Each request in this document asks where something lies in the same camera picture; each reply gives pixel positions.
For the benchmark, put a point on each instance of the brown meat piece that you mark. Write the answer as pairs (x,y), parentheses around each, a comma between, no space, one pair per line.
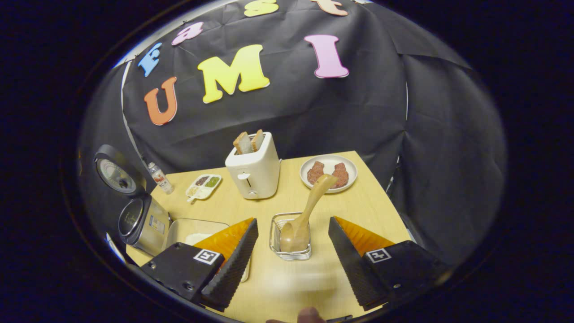
(315,172)
(341,172)

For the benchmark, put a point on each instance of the small clear bottle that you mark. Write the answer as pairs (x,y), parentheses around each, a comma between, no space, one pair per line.
(160,179)

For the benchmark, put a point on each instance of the clear container of rice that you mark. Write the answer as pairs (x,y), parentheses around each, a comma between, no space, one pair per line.
(188,229)

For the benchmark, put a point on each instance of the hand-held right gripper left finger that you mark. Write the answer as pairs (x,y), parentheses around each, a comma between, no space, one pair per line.
(233,264)

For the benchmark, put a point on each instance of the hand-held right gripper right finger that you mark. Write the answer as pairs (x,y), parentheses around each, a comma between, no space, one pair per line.
(352,264)

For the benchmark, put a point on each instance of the white divided grain dish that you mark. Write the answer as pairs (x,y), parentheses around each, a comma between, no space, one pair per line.
(204,186)

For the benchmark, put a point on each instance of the dark grey rice cooker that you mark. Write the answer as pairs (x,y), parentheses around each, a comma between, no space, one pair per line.
(148,224)

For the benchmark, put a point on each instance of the white toaster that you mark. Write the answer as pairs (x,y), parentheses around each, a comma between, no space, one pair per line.
(255,175)

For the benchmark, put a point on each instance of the white round plate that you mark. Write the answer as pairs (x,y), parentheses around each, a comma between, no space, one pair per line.
(329,160)

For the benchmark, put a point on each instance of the toasted bread slice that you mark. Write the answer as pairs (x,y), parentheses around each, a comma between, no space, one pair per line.
(243,143)
(258,140)

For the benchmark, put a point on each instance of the wooden spoon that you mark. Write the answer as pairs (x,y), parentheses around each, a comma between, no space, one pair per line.
(309,211)

